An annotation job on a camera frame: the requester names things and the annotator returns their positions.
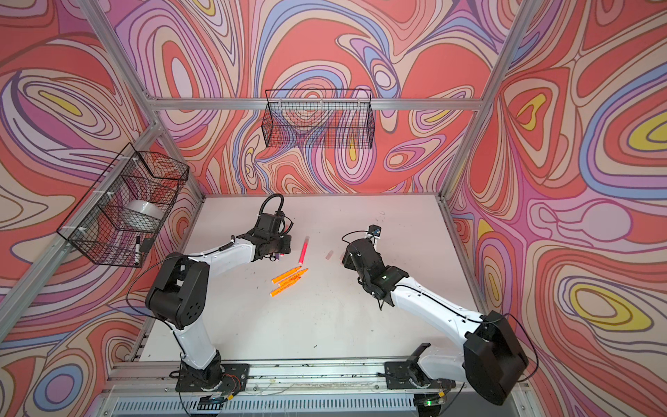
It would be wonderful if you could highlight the black wire basket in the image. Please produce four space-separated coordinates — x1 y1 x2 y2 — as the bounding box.
262 88 375 149
57 144 189 268

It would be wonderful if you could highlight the orange highlighter top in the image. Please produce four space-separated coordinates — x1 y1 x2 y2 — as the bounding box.
271 266 302 284

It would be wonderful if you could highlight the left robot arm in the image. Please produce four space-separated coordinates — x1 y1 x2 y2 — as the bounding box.
145 210 292 396

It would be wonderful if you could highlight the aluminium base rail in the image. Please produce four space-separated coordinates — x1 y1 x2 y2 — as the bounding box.
104 357 413 394

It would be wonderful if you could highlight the black marker in basket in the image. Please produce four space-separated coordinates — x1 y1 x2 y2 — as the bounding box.
134 236 142 267

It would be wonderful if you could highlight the left black wire basket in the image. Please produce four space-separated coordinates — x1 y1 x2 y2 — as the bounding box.
57 144 189 268

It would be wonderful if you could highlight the orange highlighter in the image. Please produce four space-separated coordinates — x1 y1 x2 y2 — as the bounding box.
271 266 302 284
278 269 308 287
270 276 300 297

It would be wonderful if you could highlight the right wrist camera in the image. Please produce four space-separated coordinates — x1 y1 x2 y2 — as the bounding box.
367 224 381 238

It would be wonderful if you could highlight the back black wire basket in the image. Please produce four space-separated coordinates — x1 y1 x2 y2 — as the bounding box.
262 88 375 149

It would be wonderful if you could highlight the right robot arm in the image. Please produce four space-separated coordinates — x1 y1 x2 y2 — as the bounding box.
342 236 529 406

